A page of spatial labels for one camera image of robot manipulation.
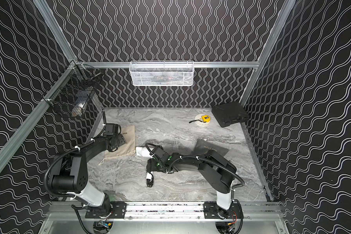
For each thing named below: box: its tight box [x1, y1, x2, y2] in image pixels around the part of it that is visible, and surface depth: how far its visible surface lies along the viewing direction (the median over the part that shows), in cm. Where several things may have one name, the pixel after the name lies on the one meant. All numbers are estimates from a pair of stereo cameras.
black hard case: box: [211, 101, 251, 128], surface depth 113 cm
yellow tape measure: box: [201, 115, 211, 123], surface depth 113 cm
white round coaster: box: [194, 113, 211, 126], surface depth 113 cm
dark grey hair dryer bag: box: [193, 138, 230, 157], surface depth 97 cm
